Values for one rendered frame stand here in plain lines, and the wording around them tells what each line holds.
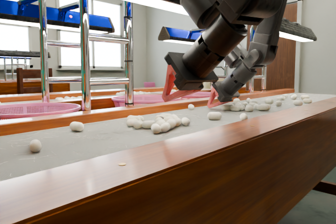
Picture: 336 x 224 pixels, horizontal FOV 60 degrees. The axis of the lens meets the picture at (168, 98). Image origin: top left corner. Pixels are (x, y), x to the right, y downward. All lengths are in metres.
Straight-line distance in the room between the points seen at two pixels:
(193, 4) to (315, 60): 4.94
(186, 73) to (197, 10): 0.11
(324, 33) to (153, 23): 3.94
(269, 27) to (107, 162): 0.66
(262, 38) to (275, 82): 4.70
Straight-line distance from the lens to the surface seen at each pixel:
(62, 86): 3.62
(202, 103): 1.08
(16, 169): 0.44
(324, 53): 5.37
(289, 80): 5.48
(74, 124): 0.65
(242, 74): 0.92
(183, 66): 0.51
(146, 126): 0.65
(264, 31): 0.89
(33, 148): 0.50
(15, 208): 0.26
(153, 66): 7.40
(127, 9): 0.91
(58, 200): 0.26
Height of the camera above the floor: 0.87
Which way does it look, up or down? 5 degrees down
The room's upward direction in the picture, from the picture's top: straight up
